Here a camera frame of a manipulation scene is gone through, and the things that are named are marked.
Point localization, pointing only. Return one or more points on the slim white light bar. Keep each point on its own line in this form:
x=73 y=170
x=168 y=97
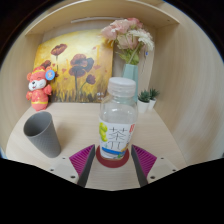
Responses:
x=96 y=20

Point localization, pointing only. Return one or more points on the pale teal vase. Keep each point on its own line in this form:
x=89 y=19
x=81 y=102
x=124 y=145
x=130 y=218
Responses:
x=130 y=71

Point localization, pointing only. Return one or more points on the pink and white flower bouquet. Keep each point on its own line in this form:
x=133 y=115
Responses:
x=128 y=36

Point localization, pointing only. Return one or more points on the flat round red coaster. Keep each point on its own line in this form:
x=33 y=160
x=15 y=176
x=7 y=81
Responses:
x=111 y=163

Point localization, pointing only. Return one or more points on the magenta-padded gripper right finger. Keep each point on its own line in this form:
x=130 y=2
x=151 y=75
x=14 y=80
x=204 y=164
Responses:
x=156 y=167

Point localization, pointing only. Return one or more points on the red plush toy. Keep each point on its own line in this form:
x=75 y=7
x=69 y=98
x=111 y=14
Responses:
x=39 y=90

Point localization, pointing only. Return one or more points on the yellow poppy flower painting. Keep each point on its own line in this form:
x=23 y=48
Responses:
x=76 y=50

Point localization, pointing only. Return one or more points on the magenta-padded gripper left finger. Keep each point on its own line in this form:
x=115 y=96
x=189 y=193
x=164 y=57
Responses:
x=68 y=168

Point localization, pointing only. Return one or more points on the grey plastic cup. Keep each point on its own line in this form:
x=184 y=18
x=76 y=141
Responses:
x=43 y=136

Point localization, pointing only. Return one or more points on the clear plastic drink bottle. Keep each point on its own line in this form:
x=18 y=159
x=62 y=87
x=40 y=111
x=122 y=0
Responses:
x=117 y=116

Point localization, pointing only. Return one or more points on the small potted succulent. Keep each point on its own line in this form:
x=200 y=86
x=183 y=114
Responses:
x=154 y=96
x=143 y=105

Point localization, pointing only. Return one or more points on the light wooden shelf board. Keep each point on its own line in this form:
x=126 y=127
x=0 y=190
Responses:
x=100 y=8

